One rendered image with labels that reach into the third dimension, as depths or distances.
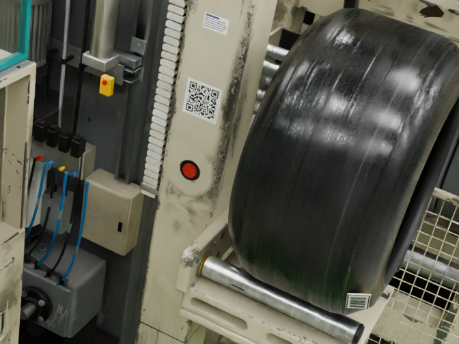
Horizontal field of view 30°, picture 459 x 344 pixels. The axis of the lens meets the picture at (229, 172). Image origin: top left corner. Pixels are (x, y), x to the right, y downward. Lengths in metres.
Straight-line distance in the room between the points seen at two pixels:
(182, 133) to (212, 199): 0.15
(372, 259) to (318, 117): 0.25
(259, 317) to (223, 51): 0.52
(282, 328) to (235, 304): 0.11
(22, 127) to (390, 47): 0.69
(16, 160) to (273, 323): 0.59
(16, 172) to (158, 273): 0.40
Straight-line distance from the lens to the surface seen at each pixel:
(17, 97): 1.64
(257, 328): 1.72
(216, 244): 1.76
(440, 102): 1.46
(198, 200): 1.75
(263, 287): 1.69
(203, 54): 1.62
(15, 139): 1.68
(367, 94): 1.41
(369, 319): 1.88
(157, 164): 1.78
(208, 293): 1.74
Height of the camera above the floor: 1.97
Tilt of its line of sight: 31 degrees down
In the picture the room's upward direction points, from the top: 12 degrees clockwise
